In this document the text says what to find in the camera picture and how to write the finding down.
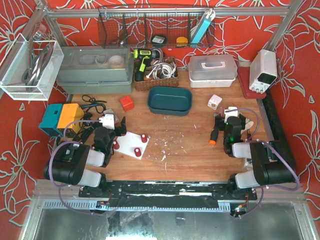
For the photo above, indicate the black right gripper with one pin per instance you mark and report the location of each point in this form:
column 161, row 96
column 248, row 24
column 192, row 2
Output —
column 219, row 122

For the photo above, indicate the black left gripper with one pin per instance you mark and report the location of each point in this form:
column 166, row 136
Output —
column 118, row 130

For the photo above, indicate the red coil spring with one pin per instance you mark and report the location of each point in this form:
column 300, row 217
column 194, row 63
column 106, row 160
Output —
column 116, row 145
column 144, row 138
column 137, row 152

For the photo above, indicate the red cube power socket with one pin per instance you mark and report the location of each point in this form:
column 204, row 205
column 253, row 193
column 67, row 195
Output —
column 127, row 103

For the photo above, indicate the clear small parts box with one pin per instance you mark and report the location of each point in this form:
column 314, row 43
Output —
column 109, row 112

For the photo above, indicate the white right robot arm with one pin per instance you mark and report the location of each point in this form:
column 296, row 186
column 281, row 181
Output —
column 269, row 167

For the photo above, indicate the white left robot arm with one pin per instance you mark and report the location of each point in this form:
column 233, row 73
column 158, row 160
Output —
column 67, row 164

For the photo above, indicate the white peg base board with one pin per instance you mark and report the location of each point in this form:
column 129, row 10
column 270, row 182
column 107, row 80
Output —
column 129, row 142

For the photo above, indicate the white cube charger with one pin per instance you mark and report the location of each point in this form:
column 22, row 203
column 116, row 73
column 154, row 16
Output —
column 214, row 101

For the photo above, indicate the white work glove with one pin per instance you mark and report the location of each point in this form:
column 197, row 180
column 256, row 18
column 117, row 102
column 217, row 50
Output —
column 248, row 124

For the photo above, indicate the teal plastic tray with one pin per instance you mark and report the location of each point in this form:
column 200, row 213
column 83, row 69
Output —
column 173, row 101

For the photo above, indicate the woven wicker basket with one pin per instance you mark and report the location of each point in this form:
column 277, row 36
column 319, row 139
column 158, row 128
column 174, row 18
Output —
column 164, row 77

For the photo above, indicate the white lidded storage box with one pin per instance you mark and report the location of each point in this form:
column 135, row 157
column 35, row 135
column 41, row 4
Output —
column 212, row 71

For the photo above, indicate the yellow device box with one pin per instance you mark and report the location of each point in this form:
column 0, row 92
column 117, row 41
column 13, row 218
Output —
column 70, row 112

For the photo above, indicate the white power supply unit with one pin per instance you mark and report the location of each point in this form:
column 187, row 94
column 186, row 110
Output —
column 262, row 71

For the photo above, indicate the grey plastic storage box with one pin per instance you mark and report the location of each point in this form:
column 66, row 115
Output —
column 96, row 70

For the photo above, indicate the teal device box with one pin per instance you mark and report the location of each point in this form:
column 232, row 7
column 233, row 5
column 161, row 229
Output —
column 50, row 120

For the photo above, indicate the yellow tape measure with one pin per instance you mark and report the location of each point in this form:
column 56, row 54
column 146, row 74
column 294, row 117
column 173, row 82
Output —
column 182, row 42

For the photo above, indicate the blue white power strip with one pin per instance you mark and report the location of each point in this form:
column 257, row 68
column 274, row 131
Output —
column 199, row 30

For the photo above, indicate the clear acrylic bin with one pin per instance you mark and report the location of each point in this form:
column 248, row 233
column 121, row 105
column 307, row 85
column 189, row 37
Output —
column 29, row 73

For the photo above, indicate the orange handled screwdriver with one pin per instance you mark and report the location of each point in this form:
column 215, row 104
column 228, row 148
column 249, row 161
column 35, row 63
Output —
column 214, row 134

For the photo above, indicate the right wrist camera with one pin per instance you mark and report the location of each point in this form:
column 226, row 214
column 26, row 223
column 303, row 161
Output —
column 231, row 111

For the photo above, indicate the yellow green cordless drill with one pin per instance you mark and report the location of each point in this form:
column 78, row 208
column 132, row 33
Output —
column 144, row 57

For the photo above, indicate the black wire mesh shelf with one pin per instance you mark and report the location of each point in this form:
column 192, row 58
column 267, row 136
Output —
column 135, row 24

